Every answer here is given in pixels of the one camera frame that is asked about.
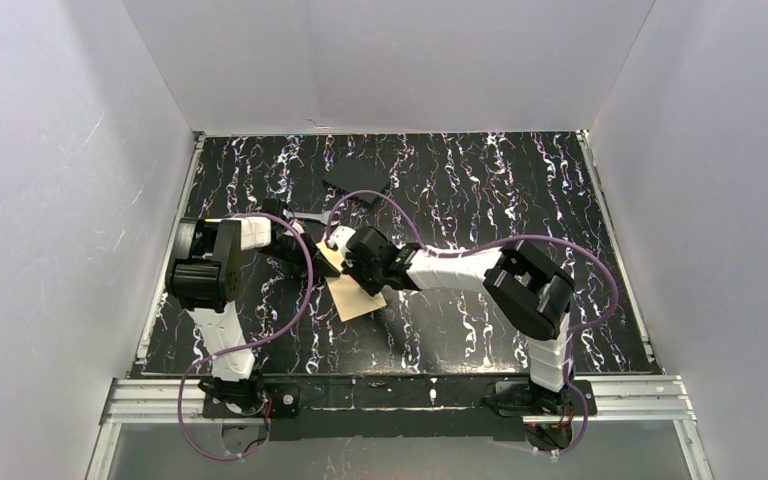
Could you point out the cream paper envelope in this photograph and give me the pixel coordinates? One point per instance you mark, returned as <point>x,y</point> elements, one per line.
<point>350,300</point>

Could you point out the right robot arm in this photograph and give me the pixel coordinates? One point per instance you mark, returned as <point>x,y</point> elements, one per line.
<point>531,291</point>

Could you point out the black ribbed block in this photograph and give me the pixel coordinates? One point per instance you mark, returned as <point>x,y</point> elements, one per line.
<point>349,175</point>

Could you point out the silver open-end wrench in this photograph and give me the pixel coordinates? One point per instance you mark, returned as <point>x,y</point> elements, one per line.
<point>325,218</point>

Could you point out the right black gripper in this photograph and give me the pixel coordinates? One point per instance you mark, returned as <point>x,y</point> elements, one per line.
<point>355,270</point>

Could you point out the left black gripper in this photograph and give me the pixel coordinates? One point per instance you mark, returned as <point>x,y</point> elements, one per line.
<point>295,248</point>

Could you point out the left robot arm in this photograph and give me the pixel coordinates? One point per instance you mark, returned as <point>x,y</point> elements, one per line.
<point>205,275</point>

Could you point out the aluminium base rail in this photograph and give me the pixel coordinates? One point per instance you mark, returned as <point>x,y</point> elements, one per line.
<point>295,407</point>

